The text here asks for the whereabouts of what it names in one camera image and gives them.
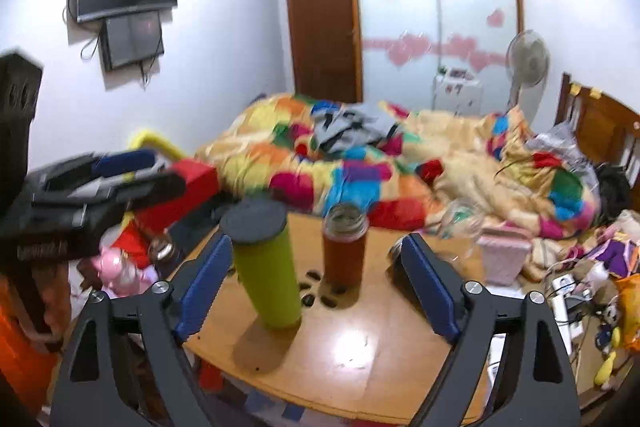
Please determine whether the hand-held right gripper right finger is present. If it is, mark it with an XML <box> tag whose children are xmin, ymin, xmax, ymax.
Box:
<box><xmin>399</xmin><ymin>232</ymin><xmax>582</xmax><ymax>427</ymax></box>

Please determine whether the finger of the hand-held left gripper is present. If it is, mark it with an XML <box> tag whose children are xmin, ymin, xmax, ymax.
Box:
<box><xmin>30</xmin><ymin>149</ymin><xmax>170</xmax><ymax>192</ymax></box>
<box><xmin>31</xmin><ymin>170</ymin><xmax>187</xmax><ymax>222</ymax></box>

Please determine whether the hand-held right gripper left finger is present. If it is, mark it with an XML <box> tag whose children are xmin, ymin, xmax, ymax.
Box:
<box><xmin>50</xmin><ymin>233</ymin><xmax>234</xmax><ymax>427</ymax></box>

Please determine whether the green cup with black lid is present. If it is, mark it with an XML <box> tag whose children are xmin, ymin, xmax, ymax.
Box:
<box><xmin>220</xmin><ymin>199</ymin><xmax>304</xmax><ymax>331</ymax></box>

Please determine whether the small round metal cup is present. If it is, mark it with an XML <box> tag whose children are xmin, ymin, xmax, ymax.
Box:
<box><xmin>147</xmin><ymin>236</ymin><xmax>176</xmax><ymax>264</ymax></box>

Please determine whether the yellow curved tube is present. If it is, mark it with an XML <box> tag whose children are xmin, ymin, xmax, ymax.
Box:
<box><xmin>128</xmin><ymin>129</ymin><xmax>189</xmax><ymax>161</ymax></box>

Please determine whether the red box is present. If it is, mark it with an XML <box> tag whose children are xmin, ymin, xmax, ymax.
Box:
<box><xmin>131</xmin><ymin>158</ymin><xmax>221</xmax><ymax>234</ymax></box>

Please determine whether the clear glass jar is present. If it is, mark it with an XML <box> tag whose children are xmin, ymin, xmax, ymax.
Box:
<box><xmin>439</xmin><ymin>199</ymin><xmax>489</xmax><ymax>269</ymax></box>

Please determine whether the pink box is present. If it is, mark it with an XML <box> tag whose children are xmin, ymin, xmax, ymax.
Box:
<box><xmin>476</xmin><ymin>226</ymin><xmax>534</xmax><ymax>286</ymax></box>

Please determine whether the pink plush toy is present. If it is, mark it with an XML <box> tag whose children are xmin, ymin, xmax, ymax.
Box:
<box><xmin>91</xmin><ymin>246</ymin><xmax>159</xmax><ymax>299</ymax></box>

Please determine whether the brown glass bottle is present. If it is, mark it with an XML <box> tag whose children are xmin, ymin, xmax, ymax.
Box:
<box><xmin>322</xmin><ymin>202</ymin><xmax>370</xmax><ymax>299</ymax></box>

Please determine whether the white power strip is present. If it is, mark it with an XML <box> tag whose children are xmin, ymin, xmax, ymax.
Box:
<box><xmin>549</xmin><ymin>273</ymin><xmax>587</xmax><ymax>324</ymax></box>

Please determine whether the colourful patchwork blanket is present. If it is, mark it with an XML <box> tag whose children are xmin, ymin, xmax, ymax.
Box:
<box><xmin>194</xmin><ymin>92</ymin><xmax>602</xmax><ymax>239</ymax></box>

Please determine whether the grey clothing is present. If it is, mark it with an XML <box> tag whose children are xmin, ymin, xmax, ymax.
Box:
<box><xmin>312</xmin><ymin>102</ymin><xmax>404</xmax><ymax>154</ymax></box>

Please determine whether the orange cloth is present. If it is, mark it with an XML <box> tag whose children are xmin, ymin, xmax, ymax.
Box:
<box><xmin>0</xmin><ymin>276</ymin><xmax>72</xmax><ymax>414</ymax></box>

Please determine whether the yellow plush toy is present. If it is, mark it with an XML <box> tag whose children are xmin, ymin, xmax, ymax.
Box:
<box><xmin>594</xmin><ymin>326</ymin><xmax>624</xmax><ymax>389</ymax></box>

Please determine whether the clear plastic bag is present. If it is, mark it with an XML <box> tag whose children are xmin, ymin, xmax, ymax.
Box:
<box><xmin>529</xmin><ymin>121</ymin><xmax>602</xmax><ymax>168</ymax></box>

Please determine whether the small white cabinet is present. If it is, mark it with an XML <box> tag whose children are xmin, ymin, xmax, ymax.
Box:
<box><xmin>432</xmin><ymin>66</ymin><xmax>484</xmax><ymax>116</ymax></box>

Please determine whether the black bag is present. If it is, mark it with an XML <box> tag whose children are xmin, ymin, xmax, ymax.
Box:
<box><xmin>596</xmin><ymin>163</ymin><xmax>634</xmax><ymax>214</ymax></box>

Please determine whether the wooden wardrobe with white doors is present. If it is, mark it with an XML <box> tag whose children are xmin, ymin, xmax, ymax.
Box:
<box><xmin>245</xmin><ymin>0</ymin><xmax>526</xmax><ymax>108</ymax></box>

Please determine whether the wooden bed headboard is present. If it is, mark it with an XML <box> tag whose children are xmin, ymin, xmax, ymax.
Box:
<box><xmin>557</xmin><ymin>72</ymin><xmax>640</xmax><ymax>188</ymax></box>

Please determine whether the white standing fan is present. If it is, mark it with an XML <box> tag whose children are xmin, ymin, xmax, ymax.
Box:
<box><xmin>504</xmin><ymin>29</ymin><xmax>551</xmax><ymax>118</ymax></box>

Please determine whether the small black wall monitor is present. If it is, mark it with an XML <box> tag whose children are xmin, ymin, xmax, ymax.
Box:
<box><xmin>99</xmin><ymin>11</ymin><xmax>165</xmax><ymax>72</ymax></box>

